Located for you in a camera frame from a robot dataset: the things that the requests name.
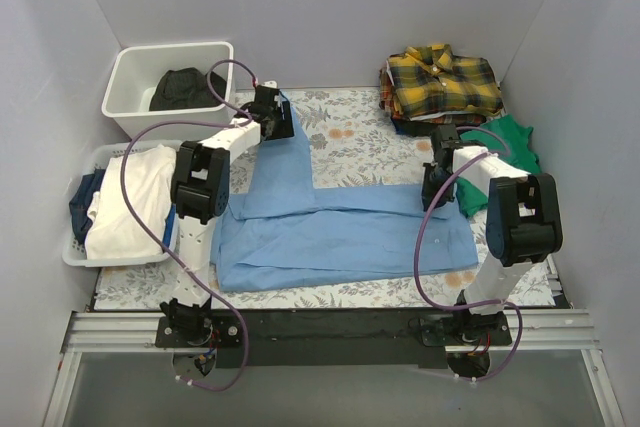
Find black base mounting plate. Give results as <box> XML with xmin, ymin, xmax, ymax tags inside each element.
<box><xmin>155</xmin><ymin>307</ymin><xmax>515</xmax><ymax>369</ymax></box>

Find dark blue denim garment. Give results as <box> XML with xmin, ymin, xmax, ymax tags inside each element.
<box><xmin>69</xmin><ymin>169</ymin><xmax>106</xmax><ymax>245</ymax></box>

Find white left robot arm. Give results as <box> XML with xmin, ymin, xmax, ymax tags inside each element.
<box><xmin>171</xmin><ymin>81</ymin><xmax>294</xmax><ymax>307</ymax></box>

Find aluminium frame rail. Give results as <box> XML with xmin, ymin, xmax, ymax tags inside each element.
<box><xmin>61</xmin><ymin>309</ymin><xmax>601</xmax><ymax>353</ymax></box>

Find cream white garment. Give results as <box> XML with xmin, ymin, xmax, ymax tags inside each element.
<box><xmin>84</xmin><ymin>144</ymin><xmax>176</xmax><ymax>260</ymax></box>

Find green t-shirt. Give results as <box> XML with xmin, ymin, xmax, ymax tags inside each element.
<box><xmin>455</xmin><ymin>113</ymin><xmax>544</xmax><ymax>218</ymax></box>

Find floral patterned table mat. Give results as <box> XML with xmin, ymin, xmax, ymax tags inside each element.
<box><xmin>90</xmin><ymin>87</ymin><xmax>557</xmax><ymax>310</ymax></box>

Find stack of folded plaid shirts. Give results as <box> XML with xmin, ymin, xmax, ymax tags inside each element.
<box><xmin>377</xmin><ymin>59</ymin><xmax>507</xmax><ymax>138</ymax></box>

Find dark striped garment in bin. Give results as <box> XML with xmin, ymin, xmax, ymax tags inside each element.
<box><xmin>149</xmin><ymin>67</ymin><xmax>227</xmax><ymax>112</ymax></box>

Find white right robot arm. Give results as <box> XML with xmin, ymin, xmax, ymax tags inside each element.
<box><xmin>413</xmin><ymin>125</ymin><xmax>563</xmax><ymax>345</ymax></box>

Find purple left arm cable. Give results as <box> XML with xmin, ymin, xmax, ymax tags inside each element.
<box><xmin>121</xmin><ymin>60</ymin><xmax>251</xmax><ymax>394</ymax></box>

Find white plastic bin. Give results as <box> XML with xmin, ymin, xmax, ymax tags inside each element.
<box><xmin>102</xmin><ymin>41</ymin><xmax>234</xmax><ymax>140</ymax></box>

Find light blue long sleeve shirt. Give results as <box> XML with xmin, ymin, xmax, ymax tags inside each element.
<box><xmin>211</xmin><ymin>111</ymin><xmax>478</xmax><ymax>292</ymax></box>

